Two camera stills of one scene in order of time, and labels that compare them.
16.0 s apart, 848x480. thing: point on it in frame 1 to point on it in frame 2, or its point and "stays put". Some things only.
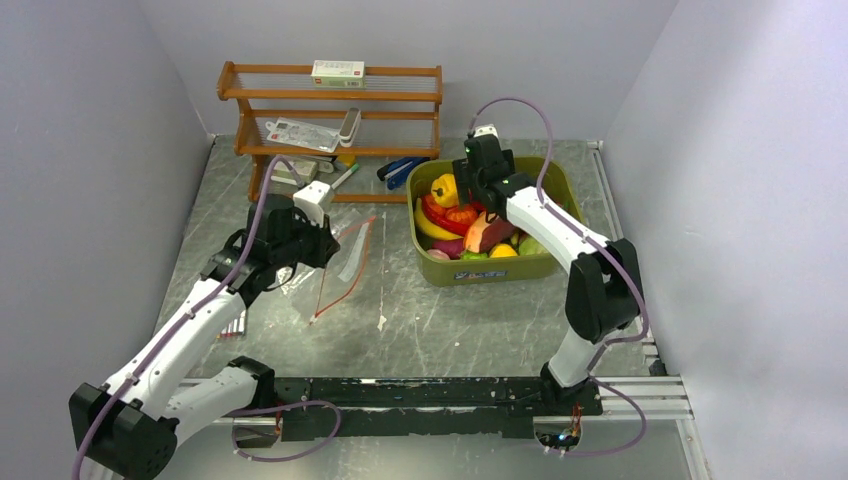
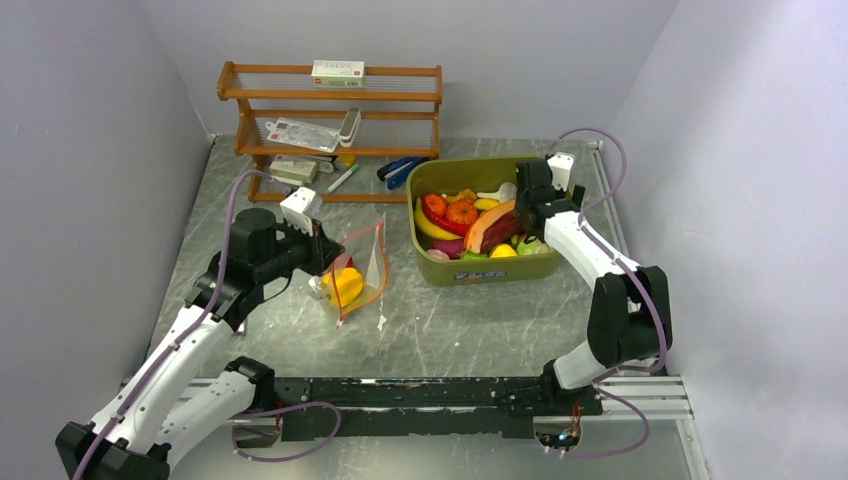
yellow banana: (429, 228) stays put
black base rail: (329, 409) stays put
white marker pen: (344, 177) stays put
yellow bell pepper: (444, 190) to (343, 286)
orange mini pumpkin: (464, 217) stays put
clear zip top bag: (313, 290) to (358, 275)
